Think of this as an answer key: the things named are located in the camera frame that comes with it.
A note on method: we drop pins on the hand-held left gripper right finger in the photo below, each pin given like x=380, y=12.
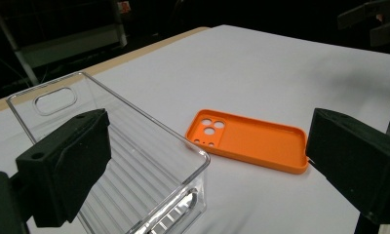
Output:
x=358, y=165

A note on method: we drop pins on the orange phone case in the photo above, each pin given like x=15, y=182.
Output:
x=258, y=143

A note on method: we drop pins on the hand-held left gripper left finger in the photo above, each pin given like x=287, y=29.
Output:
x=63, y=169

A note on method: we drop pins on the white metal frame desk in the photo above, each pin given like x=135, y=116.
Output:
x=69, y=44

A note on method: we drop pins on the clear plastic storage bin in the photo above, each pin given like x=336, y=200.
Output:
x=141, y=152

